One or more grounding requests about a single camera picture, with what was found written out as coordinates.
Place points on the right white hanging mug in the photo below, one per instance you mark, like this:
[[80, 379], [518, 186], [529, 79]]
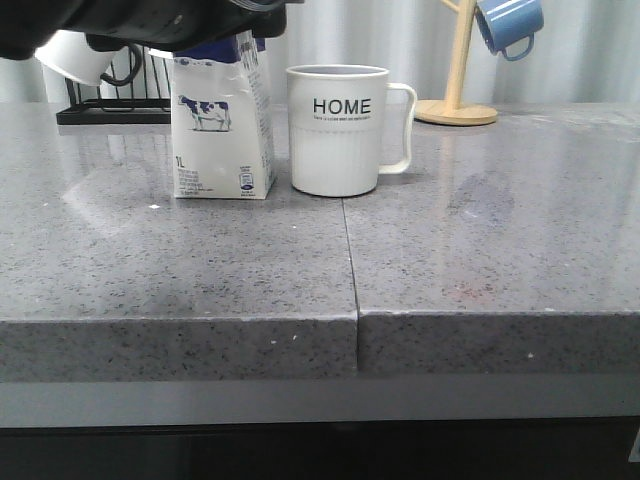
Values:
[[160, 53]]

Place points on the white hanging mug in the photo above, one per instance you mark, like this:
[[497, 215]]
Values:
[[85, 58], [160, 53]]

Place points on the white milk carton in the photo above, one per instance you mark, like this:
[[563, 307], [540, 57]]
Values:
[[221, 122]]

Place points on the white HOME mug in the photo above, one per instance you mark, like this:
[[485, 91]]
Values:
[[336, 119]]

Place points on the blue enamel mug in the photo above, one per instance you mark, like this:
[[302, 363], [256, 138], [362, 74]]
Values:
[[504, 23]]

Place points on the black wire mug rack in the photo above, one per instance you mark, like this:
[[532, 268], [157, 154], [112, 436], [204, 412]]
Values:
[[146, 100]]

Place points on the wooden mug tree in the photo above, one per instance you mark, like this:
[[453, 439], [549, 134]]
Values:
[[452, 111]]

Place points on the left white hanging mug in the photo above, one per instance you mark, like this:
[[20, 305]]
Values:
[[85, 58]]

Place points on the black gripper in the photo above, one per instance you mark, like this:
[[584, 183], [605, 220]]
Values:
[[169, 25]]

